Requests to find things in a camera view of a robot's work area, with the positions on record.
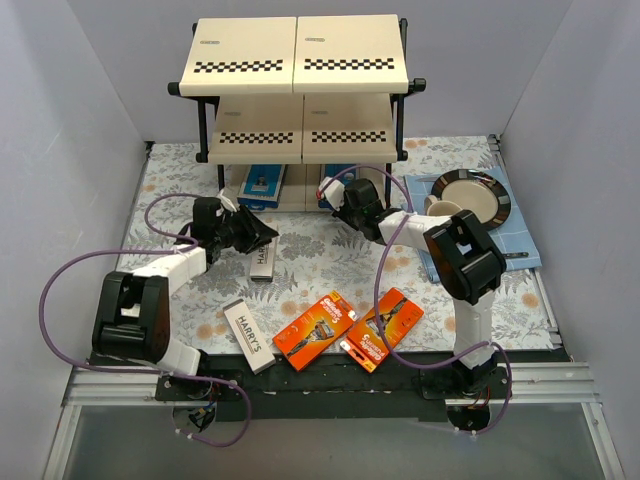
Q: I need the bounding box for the white harry's box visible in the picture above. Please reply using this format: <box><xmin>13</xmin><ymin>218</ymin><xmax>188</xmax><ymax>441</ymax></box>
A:
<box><xmin>249</xmin><ymin>237</ymin><xmax>278</xmax><ymax>282</ymax></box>
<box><xmin>223</xmin><ymin>299</ymin><xmax>276</xmax><ymax>374</ymax></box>

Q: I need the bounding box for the blue razor box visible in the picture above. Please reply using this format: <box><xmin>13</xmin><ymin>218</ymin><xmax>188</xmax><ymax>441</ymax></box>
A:
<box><xmin>321</xmin><ymin>164</ymin><xmax>358</xmax><ymax>185</ymax></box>
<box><xmin>237</xmin><ymin>164</ymin><xmax>287</xmax><ymax>211</ymax></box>

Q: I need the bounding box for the orange gillette razor pack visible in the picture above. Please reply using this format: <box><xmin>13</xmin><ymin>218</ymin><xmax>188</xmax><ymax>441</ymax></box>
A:
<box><xmin>340</xmin><ymin>288</ymin><xmax>424</xmax><ymax>373</ymax></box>
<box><xmin>273</xmin><ymin>291</ymin><xmax>357</xmax><ymax>372</ymax></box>

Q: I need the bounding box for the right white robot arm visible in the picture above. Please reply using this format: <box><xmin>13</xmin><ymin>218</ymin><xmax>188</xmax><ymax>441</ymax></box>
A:
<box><xmin>317</xmin><ymin>177</ymin><xmax>506</xmax><ymax>398</ymax></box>

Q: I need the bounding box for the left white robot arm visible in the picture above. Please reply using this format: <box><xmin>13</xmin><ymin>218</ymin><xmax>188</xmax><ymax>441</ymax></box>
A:
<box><xmin>92</xmin><ymin>195</ymin><xmax>278</xmax><ymax>400</ymax></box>

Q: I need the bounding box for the beige three-tier shelf rack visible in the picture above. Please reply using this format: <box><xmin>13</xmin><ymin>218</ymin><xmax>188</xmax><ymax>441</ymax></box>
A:
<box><xmin>167</xmin><ymin>14</ymin><xmax>426</xmax><ymax>211</ymax></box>

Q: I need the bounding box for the floral table mat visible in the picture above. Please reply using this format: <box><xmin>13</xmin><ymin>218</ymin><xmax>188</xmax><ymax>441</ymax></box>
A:
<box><xmin>95</xmin><ymin>135</ymin><xmax>557</xmax><ymax>356</ymax></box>

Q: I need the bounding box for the beige ceramic mug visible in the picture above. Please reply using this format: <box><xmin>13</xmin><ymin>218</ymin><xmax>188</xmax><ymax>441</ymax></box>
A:
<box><xmin>424</xmin><ymin>195</ymin><xmax>463</xmax><ymax>217</ymax></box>

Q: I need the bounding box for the white Harry's box front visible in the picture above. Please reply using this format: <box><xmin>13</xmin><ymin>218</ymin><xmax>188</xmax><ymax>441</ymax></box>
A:
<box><xmin>223</xmin><ymin>299</ymin><xmax>276</xmax><ymax>374</ymax></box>

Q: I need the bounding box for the dark rimmed plate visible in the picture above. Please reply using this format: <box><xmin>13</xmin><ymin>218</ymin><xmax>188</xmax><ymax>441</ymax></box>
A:
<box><xmin>430</xmin><ymin>169</ymin><xmax>512</xmax><ymax>230</ymax></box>

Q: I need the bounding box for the blue checked cloth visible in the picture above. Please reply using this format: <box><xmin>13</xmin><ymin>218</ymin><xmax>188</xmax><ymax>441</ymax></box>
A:
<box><xmin>405</xmin><ymin>167</ymin><xmax>541</xmax><ymax>271</ymax></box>

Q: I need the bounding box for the silver fork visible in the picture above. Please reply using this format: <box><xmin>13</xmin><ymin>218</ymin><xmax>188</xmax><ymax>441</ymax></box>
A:
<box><xmin>502</xmin><ymin>251</ymin><xmax>530</xmax><ymax>259</ymax></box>

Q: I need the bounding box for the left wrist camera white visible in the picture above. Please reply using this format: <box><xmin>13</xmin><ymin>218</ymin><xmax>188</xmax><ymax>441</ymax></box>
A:
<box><xmin>216</xmin><ymin>189</ymin><xmax>238</xmax><ymax>212</ymax></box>

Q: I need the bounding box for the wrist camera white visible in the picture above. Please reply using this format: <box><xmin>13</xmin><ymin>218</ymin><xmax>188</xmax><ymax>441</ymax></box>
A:
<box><xmin>316</xmin><ymin>177</ymin><xmax>345</xmax><ymax>210</ymax></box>
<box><xmin>216</xmin><ymin>189</ymin><xmax>238</xmax><ymax>212</ymax></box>

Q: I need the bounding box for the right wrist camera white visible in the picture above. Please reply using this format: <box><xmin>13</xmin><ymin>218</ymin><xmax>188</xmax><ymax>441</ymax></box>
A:
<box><xmin>316</xmin><ymin>177</ymin><xmax>345</xmax><ymax>210</ymax></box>

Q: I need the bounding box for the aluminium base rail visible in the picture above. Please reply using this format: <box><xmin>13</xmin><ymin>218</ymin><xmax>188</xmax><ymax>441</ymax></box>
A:
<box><xmin>44</xmin><ymin>356</ymin><xmax>625</xmax><ymax>479</ymax></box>

